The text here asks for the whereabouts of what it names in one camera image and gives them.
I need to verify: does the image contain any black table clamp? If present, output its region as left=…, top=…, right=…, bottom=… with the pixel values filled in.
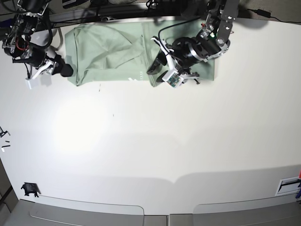
left=21, top=183, right=40, bottom=197

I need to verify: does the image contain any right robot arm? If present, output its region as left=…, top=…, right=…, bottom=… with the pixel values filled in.
left=0, top=0, right=73, bottom=81

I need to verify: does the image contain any light green T-shirt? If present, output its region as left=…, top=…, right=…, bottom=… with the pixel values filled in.
left=65, top=21, right=200, bottom=87

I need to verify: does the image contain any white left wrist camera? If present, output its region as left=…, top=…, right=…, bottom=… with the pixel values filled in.
left=162, top=70, right=184, bottom=88

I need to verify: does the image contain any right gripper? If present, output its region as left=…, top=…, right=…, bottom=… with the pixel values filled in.
left=30, top=54, right=73, bottom=79

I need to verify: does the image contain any grey chair back right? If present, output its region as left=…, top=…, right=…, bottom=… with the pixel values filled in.
left=192, top=194, right=301, bottom=226

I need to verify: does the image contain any grey chair back left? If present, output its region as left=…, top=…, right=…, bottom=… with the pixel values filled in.
left=30, top=202, right=144, bottom=226

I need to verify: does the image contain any grey chair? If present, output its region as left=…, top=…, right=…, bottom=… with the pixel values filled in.
left=30, top=202, right=144, bottom=226
left=192, top=194, right=301, bottom=226

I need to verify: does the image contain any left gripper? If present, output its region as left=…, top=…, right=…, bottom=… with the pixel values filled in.
left=147, top=36, right=200, bottom=85

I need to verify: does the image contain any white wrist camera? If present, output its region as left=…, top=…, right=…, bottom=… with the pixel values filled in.
left=162, top=70, right=184, bottom=88
left=25, top=78, right=40, bottom=89

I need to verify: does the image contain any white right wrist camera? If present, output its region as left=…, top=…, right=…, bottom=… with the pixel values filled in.
left=25, top=78, right=40, bottom=89

